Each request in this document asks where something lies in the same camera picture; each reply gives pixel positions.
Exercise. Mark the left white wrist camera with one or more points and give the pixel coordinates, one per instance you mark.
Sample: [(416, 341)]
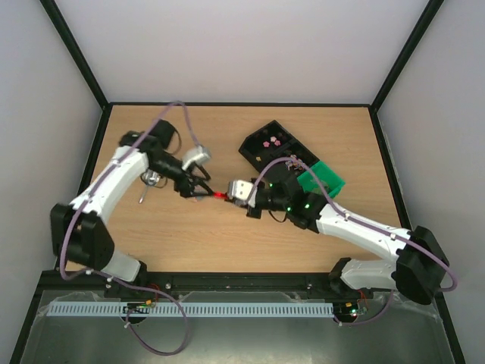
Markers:
[(198, 155)]

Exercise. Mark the black bin with star candies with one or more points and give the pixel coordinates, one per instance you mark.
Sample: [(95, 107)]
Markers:
[(265, 144)]

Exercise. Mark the metal scoop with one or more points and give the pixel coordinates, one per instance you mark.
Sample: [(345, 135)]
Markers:
[(150, 179)]

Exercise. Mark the black bin with lollipops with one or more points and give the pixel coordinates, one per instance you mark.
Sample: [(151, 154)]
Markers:
[(300, 153)]

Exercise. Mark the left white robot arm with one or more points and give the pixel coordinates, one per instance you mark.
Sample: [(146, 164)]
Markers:
[(79, 229)]

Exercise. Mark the green bin with gummies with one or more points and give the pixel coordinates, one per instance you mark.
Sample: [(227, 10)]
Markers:
[(331, 181)]

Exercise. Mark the black front mounting rail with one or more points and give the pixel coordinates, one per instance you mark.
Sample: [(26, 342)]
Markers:
[(177, 284)]

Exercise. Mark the light blue cable duct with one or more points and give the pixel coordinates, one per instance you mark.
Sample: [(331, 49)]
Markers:
[(192, 310)]

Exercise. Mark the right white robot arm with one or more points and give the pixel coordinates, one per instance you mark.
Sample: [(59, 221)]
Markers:
[(411, 262)]

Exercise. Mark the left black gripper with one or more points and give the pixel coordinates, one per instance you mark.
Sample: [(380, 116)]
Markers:
[(186, 189)]

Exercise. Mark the red jar lid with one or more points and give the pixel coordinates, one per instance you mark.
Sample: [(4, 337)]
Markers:
[(220, 195)]

